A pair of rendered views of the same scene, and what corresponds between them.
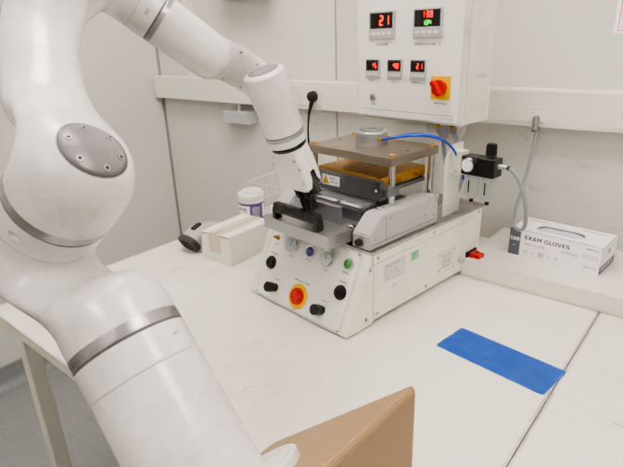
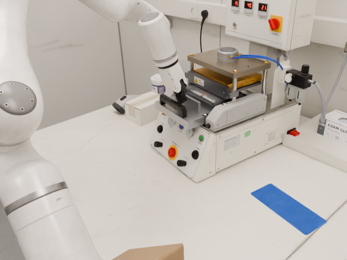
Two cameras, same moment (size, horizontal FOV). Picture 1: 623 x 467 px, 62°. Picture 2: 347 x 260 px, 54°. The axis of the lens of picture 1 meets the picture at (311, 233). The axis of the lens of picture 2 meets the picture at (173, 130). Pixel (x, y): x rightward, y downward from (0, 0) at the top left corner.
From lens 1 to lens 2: 0.21 m
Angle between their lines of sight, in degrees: 12
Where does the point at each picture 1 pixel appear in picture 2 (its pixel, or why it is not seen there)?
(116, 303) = (26, 182)
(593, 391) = (340, 237)
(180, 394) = (56, 233)
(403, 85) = (253, 19)
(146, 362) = (39, 216)
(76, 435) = not seen: hidden behind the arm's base
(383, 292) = (223, 156)
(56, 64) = (7, 35)
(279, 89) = (158, 30)
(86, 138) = (11, 92)
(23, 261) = not seen: outside the picture
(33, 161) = not seen: outside the picture
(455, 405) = (249, 234)
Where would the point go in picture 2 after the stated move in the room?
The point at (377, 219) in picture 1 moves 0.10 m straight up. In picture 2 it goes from (221, 112) to (222, 84)
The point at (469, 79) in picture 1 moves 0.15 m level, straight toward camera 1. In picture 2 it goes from (296, 19) to (288, 28)
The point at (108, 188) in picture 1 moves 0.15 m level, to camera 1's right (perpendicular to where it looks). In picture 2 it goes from (22, 120) to (102, 124)
